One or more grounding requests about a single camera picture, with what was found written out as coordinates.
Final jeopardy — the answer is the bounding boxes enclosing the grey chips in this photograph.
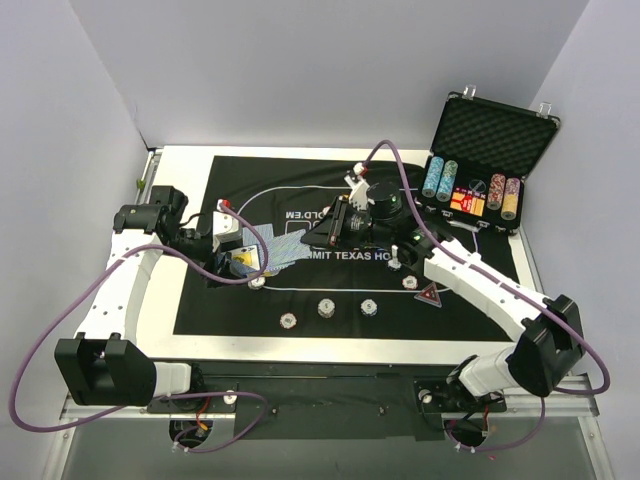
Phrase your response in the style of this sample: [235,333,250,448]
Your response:
[248,277,266,290]
[387,259,401,271]

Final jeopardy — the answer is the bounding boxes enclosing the purple cable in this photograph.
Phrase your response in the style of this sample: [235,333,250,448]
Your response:
[8,202,271,455]
[362,139,611,454]

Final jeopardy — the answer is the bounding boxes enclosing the black poker table mat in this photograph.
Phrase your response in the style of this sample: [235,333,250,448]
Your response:
[173,156,508,342]

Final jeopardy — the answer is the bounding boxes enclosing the red white chip front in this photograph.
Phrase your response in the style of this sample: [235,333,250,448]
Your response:
[279,312,297,330]

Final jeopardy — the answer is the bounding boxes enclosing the red card deck in case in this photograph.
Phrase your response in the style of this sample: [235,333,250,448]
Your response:
[450,187,486,217]

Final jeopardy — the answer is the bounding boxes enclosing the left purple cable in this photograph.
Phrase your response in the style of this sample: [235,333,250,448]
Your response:
[8,202,271,455]

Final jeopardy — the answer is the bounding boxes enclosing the aluminium rail frame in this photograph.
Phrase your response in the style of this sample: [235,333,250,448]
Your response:
[42,145,614,480]

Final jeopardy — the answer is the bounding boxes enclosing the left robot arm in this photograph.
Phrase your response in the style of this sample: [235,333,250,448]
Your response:
[54,186,242,412]

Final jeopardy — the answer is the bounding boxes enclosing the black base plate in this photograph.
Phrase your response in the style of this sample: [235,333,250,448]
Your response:
[148,361,506,441]

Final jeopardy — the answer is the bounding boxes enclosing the red white chip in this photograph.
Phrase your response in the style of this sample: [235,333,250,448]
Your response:
[402,275,419,290]
[279,312,297,330]

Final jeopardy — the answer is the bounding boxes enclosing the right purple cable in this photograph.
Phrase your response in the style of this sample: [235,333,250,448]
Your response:
[362,139,611,454]

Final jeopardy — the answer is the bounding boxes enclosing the blue chip stack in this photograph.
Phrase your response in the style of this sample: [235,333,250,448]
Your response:
[360,299,378,317]

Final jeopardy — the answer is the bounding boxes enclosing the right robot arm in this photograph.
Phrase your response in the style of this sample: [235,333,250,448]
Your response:
[301,182,584,409]

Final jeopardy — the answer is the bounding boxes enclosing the red triangle dealer marker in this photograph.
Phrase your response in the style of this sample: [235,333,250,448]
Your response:
[414,282,442,308]

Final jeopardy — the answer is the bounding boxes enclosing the light blue chip row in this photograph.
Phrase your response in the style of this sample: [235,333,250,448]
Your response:
[421,156,444,198]

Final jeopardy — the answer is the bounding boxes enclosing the blue backed card fan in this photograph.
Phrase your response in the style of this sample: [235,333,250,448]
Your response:
[254,224,312,276]

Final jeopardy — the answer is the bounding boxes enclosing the grey chip stack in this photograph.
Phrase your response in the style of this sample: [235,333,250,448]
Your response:
[317,298,336,318]

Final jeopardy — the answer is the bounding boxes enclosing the yellow chip row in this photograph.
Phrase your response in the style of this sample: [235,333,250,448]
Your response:
[501,178,521,221]

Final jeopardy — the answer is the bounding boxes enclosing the red chip row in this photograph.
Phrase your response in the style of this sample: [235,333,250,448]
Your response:
[487,173,506,210]

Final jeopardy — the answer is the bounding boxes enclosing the green chip row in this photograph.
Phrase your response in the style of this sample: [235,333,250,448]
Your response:
[436,160,458,202]

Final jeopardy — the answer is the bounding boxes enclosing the black aluminium chip case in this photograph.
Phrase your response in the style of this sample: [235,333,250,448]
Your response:
[418,86,561,235]

